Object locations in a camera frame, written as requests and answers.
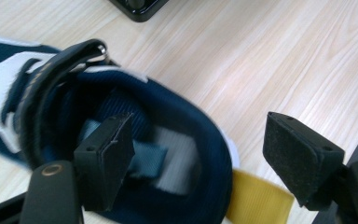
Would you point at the navy and white sneaker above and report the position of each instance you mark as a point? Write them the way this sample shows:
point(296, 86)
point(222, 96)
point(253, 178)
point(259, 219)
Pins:
point(183, 102)

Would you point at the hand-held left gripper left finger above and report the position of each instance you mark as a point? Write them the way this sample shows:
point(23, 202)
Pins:
point(105, 161)

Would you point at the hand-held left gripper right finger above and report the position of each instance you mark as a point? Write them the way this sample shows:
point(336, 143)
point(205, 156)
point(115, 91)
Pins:
point(301, 158)

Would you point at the red and black shoe rack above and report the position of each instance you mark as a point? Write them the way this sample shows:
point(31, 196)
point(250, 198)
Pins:
point(140, 9)

